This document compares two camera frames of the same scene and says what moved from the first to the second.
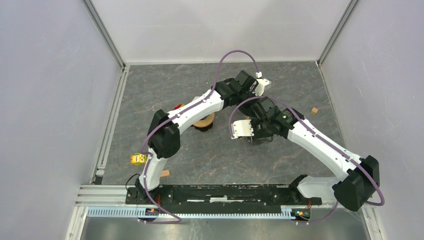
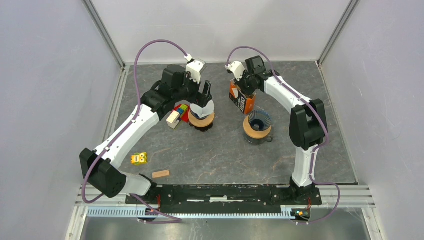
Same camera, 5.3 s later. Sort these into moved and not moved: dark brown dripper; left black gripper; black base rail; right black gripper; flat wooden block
Moved: left black gripper; right black gripper
Not moved: black base rail; flat wooden block; dark brown dripper
